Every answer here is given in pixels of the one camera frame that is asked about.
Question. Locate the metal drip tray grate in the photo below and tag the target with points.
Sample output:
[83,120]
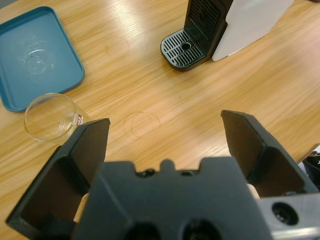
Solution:
[180,50]

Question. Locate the clear drinking glass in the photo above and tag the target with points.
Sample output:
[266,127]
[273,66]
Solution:
[47,117]

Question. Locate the white capsule coffee machine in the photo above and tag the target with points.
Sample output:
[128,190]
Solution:
[250,25]

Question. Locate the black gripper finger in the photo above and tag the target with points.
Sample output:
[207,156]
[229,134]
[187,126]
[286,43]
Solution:
[272,170]
[57,180]

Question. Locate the teal plastic tray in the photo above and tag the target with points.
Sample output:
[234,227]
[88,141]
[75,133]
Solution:
[37,57]

